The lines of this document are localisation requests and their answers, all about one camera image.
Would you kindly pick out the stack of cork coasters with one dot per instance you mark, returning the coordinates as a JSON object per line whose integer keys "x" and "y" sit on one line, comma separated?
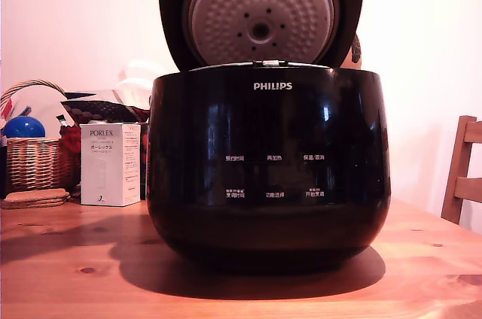
{"x": 34, "y": 198}

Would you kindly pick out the dark dotted fabric bag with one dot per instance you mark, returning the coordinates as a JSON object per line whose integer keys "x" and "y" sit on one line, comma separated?
{"x": 103, "y": 110}

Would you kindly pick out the black rice cooker lid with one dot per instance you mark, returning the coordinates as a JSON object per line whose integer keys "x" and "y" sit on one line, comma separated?
{"x": 263, "y": 3}

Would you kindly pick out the red knitted item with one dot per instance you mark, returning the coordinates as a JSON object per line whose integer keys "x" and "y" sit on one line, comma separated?
{"x": 71, "y": 144}

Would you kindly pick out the wooden chair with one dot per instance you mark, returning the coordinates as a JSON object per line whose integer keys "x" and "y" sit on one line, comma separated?
{"x": 457, "y": 168}

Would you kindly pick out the black Philips rice cooker body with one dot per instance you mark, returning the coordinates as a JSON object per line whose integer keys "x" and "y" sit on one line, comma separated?
{"x": 263, "y": 127}

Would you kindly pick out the white plastic container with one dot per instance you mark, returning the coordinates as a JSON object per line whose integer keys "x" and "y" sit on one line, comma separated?
{"x": 135, "y": 84}

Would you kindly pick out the blue ball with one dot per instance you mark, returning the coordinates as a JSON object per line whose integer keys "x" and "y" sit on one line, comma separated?
{"x": 24, "y": 128}

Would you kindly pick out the white Porlex box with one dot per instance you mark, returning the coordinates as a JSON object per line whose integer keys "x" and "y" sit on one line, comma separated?
{"x": 107, "y": 168}

